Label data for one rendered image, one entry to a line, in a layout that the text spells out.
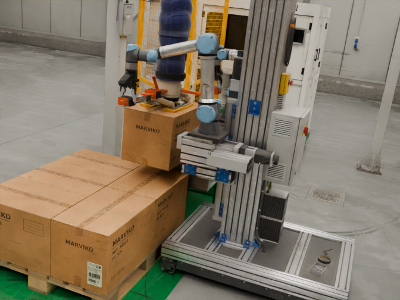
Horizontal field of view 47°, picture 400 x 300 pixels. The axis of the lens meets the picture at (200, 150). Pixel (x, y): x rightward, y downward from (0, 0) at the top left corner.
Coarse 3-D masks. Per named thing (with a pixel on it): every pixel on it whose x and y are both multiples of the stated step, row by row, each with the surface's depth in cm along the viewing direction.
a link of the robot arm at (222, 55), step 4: (220, 52) 333; (224, 52) 332; (228, 52) 334; (232, 52) 332; (236, 52) 331; (220, 56) 334; (224, 56) 333; (228, 56) 334; (232, 56) 332; (232, 60) 336
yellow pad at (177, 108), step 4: (176, 104) 340; (184, 104) 351; (188, 104) 355; (192, 104) 359; (164, 108) 334; (168, 108) 334; (172, 108) 334; (176, 108) 336; (180, 108) 340; (184, 108) 346
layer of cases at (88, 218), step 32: (64, 160) 365; (96, 160) 372; (0, 192) 298; (32, 192) 302; (64, 192) 308; (96, 192) 313; (128, 192) 319; (160, 192) 324; (0, 224) 287; (32, 224) 277; (64, 224) 268; (96, 224) 270; (128, 224) 279; (160, 224) 330; (0, 256) 295; (32, 256) 284; (64, 256) 274; (96, 256) 265; (128, 256) 289; (96, 288) 272
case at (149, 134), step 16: (128, 112) 330; (144, 112) 325; (160, 112) 327; (176, 112) 332; (192, 112) 348; (128, 128) 334; (144, 128) 328; (160, 128) 323; (176, 128) 326; (192, 128) 355; (128, 144) 337; (144, 144) 332; (160, 144) 327; (176, 144) 332; (128, 160) 341; (144, 160) 335; (160, 160) 330; (176, 160) 339
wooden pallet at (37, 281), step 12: (156, 252) 346; (0, 264) 296; (12, 264) 292; (144, 264) 321; (36, 276) 287; (48, 276) 286; (132, 276) 314; (36, 288) 290; (48, 288) 289; (72, 288) 279; (120, 288) 299
